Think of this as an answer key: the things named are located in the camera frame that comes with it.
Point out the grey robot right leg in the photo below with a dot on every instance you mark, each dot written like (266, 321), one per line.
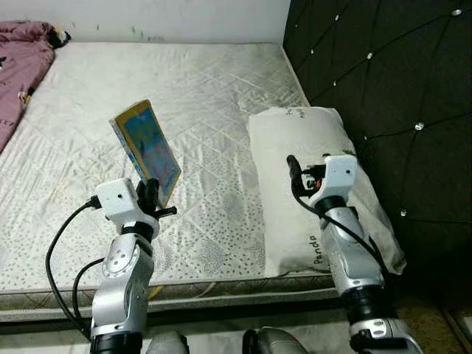
(276, 343)

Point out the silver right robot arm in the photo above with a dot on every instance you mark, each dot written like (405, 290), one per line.
(354, 258)

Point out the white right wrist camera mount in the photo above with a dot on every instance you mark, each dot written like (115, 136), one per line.
(335, 177)

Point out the white quilted mattress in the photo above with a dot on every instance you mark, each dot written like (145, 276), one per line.
(206, 96)

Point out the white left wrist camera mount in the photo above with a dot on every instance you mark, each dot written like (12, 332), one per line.
(122, 200)

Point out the brown floor mat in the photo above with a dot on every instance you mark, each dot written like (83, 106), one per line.
(431, 328)

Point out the grey bed base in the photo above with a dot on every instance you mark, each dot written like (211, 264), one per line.
(44, 304)

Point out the black tufted headboard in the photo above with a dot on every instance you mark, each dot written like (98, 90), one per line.
(391, 66)

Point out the purple cartoon mouse quilt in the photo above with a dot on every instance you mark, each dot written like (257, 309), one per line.
(18, 66)

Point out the yellow blue children's book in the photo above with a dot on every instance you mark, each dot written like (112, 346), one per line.
(147, 144)

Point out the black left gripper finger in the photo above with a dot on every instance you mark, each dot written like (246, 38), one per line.
(153, 195)

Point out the white pillow with lettering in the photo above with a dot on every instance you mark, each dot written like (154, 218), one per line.
(295, 221)

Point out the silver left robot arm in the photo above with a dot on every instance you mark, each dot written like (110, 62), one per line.
(122, 295)

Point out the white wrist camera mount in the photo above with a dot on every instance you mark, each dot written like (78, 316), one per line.
(122, 200)
(335, 177)

